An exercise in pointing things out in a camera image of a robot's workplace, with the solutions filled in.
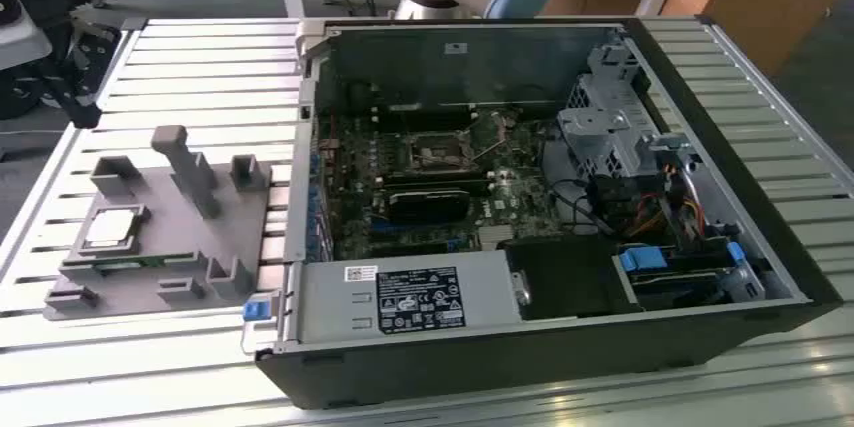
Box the black wire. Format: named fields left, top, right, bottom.
left=541, top=177, right=606, bottom=231

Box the thin metal locking lever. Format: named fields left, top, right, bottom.
left=471, top=138, right=509, bottom=163

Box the black CPU socket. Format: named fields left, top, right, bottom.
left=409, top=131, right=474, bottom=172

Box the silver square CPU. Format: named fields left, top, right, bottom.
left=79, top=206, right=146, bottom=248

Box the blue case latch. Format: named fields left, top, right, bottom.
left=242, top=298, right=279, bottom=323

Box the grey power supply with label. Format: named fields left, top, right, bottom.
left=293, top=257, right=523, bottom=349

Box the silver metal drive cage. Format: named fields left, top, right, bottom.
left=554, top=42, right=689, bottom=179

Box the coloured wire bundle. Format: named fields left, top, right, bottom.
left=626, top=160, right=708, bottom=239

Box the green Dell motherboard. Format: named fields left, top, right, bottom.
left=315, top=105, right=570, bottom=261

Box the green RAM stick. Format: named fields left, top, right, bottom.
left=98, top=255, right=202, bottom=269

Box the black RAM slot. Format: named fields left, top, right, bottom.
left=383, top=173, right=487, bottom=185
left=383, top=181, right=489, bottom=194

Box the metal socket cover frame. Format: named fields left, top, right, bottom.
left=469, top=108, right=523, bottom=147

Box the black open PC case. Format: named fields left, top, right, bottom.
left=253, top=15, right=844, bottom=411

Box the small silver heatsink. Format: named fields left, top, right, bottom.
left=478, top=225, right=517, bottom=251

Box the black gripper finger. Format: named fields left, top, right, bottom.
left=56, top=20, right=123, bottom=129

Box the black graphics card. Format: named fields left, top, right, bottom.
left=385, top=188, right=471, bottom=226

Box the blue disk carrier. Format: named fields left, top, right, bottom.
left=617, top=243, right=670, bottom=277

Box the grey plastic parts rack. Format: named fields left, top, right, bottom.
left=42, top=124, right=277, bottom=322

